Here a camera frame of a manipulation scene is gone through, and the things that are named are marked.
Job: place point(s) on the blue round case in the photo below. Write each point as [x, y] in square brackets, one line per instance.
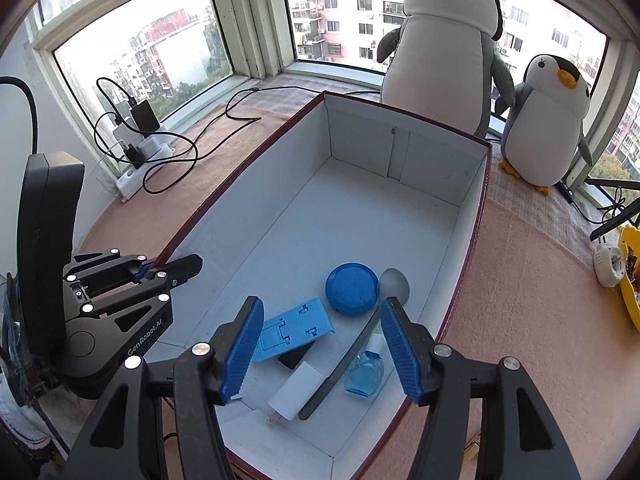
[350, 290]

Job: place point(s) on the small black device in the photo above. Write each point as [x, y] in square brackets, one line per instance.
[567, 192]

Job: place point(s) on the small blue bottle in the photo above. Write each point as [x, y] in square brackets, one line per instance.
[364, 375]

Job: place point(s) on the dark patterned cloth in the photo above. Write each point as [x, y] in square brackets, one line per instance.
[20, 400]

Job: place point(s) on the white round plastic device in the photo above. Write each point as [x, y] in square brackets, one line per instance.
[607, 265]

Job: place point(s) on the black plug adapter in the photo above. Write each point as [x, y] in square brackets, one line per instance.
[132, 156]

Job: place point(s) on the black power adapter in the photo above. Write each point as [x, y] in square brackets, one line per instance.
[146, 117]

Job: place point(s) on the white charger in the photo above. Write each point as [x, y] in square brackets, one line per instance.
[295, 392]

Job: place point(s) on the small penguin plush toy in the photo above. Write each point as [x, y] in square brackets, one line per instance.
[545, 130]

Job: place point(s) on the blue phone stand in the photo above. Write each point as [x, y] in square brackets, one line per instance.
[310, 322]

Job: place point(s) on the yellow tape dispenser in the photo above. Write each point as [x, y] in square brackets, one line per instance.
[631, 310]

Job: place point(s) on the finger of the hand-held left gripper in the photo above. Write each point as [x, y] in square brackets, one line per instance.
[175, 267]
[146, 266]

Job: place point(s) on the white power bank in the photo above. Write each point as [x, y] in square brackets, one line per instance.
[122, 135]

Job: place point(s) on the large penguin plush toy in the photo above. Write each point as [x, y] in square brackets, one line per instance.
[440, 70]

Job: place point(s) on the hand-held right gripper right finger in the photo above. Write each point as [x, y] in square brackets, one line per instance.
[400, 350]

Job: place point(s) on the white plug adapter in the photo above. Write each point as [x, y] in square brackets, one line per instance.
[149, 147]

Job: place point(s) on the red cardboard box white inside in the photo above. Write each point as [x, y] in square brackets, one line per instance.
[350, 220]

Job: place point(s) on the white window frame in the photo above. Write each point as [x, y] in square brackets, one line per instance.
[245, 20]

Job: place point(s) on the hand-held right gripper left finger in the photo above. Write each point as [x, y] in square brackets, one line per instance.
[245, 350]

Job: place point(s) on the white power strip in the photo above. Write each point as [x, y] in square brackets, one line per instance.
[132, 182]

